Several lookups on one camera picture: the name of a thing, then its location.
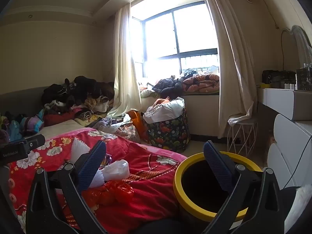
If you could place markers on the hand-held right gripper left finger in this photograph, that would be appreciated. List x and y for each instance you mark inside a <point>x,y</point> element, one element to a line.
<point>90,165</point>

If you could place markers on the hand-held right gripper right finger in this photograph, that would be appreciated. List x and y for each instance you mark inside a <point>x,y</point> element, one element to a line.
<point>217,165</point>

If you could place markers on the yellow-rimmed black trash bin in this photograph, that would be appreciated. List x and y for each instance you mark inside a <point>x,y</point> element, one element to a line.
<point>178,187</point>

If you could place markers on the blue floral cloth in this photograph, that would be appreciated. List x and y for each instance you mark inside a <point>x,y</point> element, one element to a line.
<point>13,130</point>

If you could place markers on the purple blue striped cloth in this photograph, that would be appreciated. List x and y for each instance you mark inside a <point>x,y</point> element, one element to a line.
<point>31,124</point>

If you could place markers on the red plastic bag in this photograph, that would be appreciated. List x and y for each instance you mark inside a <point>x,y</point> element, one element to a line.
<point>112,192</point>

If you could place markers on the lavender cloth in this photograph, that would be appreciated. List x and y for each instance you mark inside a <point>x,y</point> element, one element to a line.
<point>107,123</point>

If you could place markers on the dark red cloth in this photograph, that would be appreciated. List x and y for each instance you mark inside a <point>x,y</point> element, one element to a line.
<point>56,119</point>

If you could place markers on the floral patterned cloth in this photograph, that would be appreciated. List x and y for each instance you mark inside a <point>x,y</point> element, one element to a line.
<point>126,132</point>

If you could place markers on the zebra print cloth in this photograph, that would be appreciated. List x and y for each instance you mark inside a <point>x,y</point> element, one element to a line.
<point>82,115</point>

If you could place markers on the dinosaur print laundry basket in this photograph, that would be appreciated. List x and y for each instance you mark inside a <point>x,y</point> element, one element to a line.
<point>170,134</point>

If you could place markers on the red floral blanket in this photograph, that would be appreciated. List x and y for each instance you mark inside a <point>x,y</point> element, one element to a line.
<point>151,175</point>

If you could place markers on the orange bag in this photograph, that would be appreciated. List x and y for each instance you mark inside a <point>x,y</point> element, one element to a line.
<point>137,121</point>

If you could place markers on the large white plastic bag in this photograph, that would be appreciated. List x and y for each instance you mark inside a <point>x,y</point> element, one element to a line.
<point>168,109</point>

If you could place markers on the pile of dark clothes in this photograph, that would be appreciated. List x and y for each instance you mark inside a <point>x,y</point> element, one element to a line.
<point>80,90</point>

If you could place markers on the white dresser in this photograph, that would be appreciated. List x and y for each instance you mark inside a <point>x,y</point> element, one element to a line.
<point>287,126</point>

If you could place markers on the black bag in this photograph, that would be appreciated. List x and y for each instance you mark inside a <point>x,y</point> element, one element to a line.
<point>277,76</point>

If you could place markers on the cream curtain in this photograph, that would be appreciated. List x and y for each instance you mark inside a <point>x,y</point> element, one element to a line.
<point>124,53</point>
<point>231,53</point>

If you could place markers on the clear organizer box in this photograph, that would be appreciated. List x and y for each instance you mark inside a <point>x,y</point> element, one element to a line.
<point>303,78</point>

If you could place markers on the black-framed window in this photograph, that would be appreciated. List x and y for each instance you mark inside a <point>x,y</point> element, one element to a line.
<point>175,34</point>

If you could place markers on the white-framed mirror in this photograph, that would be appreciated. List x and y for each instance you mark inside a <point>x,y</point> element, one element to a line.
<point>301,43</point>

